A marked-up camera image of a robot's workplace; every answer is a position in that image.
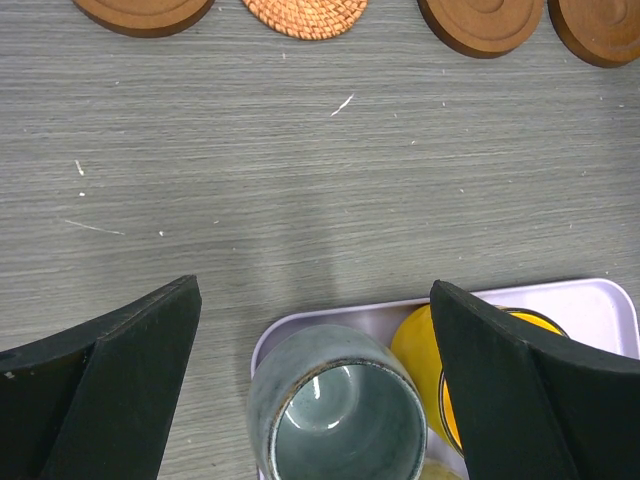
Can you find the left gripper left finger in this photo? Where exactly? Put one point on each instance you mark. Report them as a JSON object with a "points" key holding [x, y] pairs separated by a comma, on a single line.
{"points": [[97, 400]]}

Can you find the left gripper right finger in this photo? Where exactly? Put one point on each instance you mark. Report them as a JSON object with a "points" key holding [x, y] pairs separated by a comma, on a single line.
{"points": [[597, 403]]}

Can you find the grey ceramic mug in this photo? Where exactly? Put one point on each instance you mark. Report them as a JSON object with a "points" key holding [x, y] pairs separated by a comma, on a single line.
{"points": [[331, 402]]}

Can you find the white ceramic mug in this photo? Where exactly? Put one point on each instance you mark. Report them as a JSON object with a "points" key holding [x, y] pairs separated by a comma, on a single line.
{"points": [[434, 470]]}

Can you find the yellow glass mug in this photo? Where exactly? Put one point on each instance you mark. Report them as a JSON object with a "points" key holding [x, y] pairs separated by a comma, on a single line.
{"points": [[420, 360]]}

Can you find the woven rattan coaster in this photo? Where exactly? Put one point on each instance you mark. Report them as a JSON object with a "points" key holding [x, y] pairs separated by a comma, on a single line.
{"points": [[311, 20]]}

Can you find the lavender plastic tray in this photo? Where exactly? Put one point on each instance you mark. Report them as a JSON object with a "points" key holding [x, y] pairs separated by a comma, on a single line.
{"points": [[595, 311]]}

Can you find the brown wooden coaster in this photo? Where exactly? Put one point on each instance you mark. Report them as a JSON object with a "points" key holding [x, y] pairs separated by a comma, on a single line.
{"points": [[482, 29], [602, 33], [145, 18]]}

